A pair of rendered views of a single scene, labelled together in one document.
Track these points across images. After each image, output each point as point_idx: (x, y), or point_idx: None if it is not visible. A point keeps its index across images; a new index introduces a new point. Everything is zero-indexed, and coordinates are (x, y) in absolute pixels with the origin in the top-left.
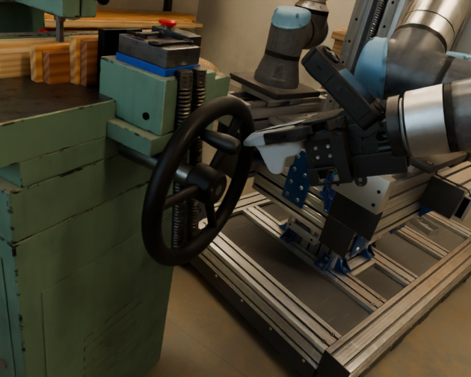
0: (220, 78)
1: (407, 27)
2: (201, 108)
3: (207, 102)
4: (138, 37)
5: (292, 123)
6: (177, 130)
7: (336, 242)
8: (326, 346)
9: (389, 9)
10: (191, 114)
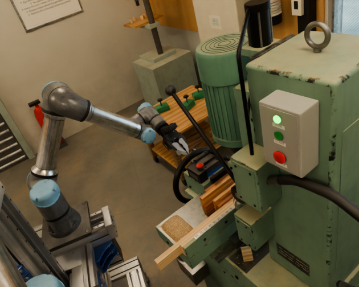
0: (165, 218)
1: (141, 124)
2: (200, 148)
3: (197, 150)
4: (213, 158)
5: (176, 144)
6: (208, 148)
7: (120, 250)
8: (138, 269)
9: (21, 214)
10: (203, 148)
